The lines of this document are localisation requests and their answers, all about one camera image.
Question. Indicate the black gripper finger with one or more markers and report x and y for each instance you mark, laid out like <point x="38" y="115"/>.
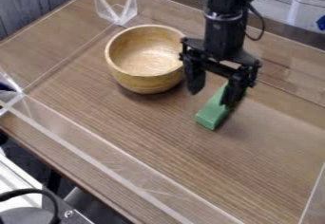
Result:
<point x="235" y="90"/>
<point x="196" y="74"/>

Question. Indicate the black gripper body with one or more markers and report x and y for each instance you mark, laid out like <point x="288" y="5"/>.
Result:
<point x="224" y="64"/>

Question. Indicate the green rectangular block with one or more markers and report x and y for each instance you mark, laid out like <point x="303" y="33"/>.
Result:
<point x="215" y="112"/>

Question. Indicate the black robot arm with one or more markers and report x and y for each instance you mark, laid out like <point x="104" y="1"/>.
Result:
<point x="227" y="21"/>

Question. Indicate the brown wooden bowl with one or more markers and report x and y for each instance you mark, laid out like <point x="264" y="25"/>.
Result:
<point x="142" y="54"/>

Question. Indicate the white container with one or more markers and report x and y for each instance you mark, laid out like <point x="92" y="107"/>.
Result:
<point x="307" y="15"/>

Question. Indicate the clear acrylic corner bracket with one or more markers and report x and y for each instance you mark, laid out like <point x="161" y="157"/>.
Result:
<point x="118" y="14"/>

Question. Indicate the clear acrylic front wall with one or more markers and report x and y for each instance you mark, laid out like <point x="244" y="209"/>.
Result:
<point x="144" y="194"/>

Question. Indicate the grey metal bracket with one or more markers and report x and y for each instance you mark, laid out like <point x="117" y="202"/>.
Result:
<point x="69" y="215"/>

